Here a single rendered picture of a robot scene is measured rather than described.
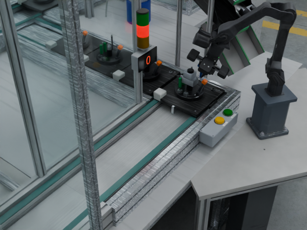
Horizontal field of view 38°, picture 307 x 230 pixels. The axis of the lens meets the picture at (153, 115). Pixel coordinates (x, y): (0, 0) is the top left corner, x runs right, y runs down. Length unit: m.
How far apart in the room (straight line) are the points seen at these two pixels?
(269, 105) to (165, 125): 0.45
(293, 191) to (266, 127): 1.10
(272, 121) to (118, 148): 0.68
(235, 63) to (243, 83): 0.18
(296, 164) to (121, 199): 0.77
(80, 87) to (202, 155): 0.93
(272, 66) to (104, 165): 0.79
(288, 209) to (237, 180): 1.14
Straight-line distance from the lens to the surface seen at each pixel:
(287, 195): 3.00
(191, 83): 1.99
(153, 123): 1.95
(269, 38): 4.68
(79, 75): 1.06
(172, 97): 2.02
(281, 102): 1.92
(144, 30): 1.77
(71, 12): 0.98
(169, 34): 2.77
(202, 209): 1.83
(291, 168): 1.92
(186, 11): 3.00
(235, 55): 2.22
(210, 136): 1.84
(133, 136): 1.89
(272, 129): 2.01
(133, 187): 1.62
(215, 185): 1.78
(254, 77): 2.41
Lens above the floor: 2.16
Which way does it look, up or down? 38 degrees down
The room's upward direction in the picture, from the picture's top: straight up
